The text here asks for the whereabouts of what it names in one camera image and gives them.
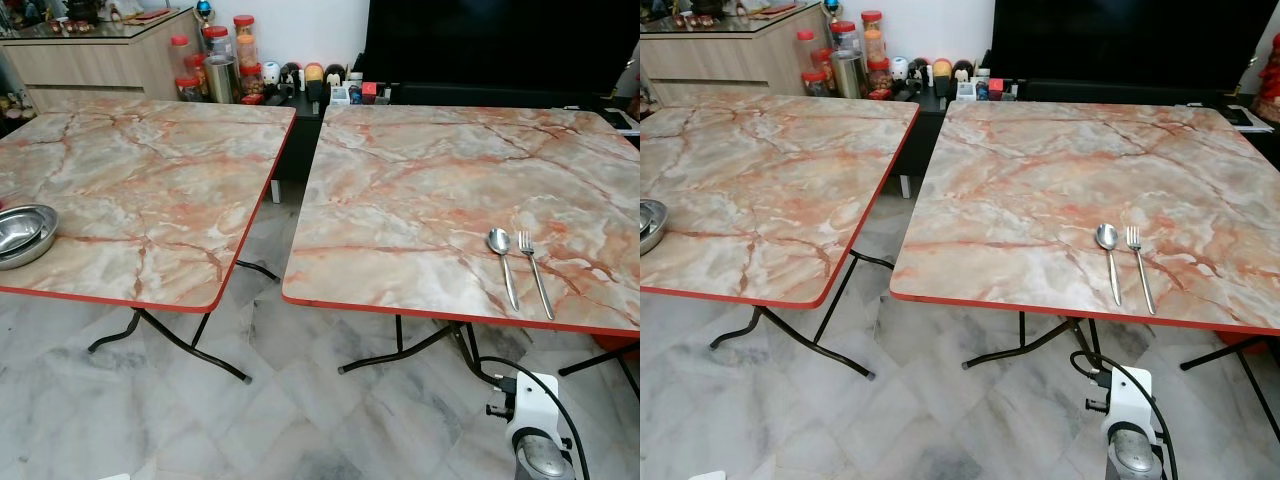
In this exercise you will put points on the red tray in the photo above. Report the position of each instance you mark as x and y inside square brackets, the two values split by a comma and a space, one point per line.
[148, 14]
[775, 9]

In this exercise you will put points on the steel fork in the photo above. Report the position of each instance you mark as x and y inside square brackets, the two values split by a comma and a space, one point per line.
[1141, 270]
[535, 272]

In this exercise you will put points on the black figurine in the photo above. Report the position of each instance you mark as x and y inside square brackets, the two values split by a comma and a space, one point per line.
[292, 78]
[918, 72]

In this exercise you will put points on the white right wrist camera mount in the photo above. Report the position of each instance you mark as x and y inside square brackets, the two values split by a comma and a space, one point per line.
[1128, 400]
[535, 405]

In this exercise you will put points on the yellow head figurine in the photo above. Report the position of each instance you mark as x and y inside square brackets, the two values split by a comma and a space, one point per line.
[314, 76]
[942, 72]

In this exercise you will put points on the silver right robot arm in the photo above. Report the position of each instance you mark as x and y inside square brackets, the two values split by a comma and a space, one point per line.
[1135, 455]
[545, 460]

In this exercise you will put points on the red plastic stool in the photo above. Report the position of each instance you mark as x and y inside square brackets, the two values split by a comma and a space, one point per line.
[1245, 338]
[615, 343]

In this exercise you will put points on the large steel bowl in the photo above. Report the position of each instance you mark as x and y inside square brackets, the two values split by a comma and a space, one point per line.
[660, 228]
[45, 243]

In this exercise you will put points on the short red lid jar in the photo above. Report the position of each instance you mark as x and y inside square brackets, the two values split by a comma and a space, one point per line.
[816, 84]
[189, 89]

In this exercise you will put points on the blue ornament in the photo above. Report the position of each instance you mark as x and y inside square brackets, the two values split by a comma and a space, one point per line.
[832, 9]
[204, 12]

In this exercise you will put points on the light wooden cabinet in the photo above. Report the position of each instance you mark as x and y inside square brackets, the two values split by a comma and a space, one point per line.
[90, 65]
[720, 60]

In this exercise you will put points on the slim red lid jar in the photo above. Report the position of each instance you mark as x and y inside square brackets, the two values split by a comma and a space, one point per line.
[806, 50]
[180, 55]

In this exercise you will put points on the black remote control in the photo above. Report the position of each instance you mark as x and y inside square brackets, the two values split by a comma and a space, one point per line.
[620, 119]
[1243, 115]

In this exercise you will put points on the steel canister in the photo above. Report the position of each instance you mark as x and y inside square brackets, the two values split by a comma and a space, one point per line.
[850, 75]
[221, 80]

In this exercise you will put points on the steel spoon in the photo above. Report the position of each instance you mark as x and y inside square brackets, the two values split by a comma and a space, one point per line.
[1105, 236]
[498, 240]

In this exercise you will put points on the marble top folding table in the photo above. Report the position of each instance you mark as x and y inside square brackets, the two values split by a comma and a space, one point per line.
[420, 200]
[150, 190]
[1050, 190]
[770, 190]

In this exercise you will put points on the white figurine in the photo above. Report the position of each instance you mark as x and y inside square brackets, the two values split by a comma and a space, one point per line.
[271, 76]
[899, 71]

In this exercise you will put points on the black television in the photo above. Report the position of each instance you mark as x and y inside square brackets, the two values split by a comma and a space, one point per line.
[1130, 45]
[500, 45]

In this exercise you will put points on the red lid nut jar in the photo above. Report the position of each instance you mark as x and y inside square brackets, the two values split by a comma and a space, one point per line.
[880, 77]
[251, 82]

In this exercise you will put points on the small white bottle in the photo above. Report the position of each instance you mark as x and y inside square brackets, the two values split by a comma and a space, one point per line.
[982, 85]
[355, 90]

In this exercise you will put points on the wide red lid jar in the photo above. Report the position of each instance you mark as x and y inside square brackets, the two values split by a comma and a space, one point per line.
[216, 42]
[844, 37]

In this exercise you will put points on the red statue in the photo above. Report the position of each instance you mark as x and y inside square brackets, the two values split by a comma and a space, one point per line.
[1270, 80]

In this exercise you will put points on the small red box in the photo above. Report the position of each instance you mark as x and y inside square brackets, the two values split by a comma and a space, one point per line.
[996, 88]
[370, 91]

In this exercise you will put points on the tall red lid snack jar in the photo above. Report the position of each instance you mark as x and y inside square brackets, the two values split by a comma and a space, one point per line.
[245, 42]
[873, 36]

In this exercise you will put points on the small steel bowl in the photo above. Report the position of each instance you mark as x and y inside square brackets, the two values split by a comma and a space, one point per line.
[15, 232]
[646, 222]

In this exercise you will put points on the dark round head figurine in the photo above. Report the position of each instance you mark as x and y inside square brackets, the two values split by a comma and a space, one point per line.
[335, 78]
[964, 73]

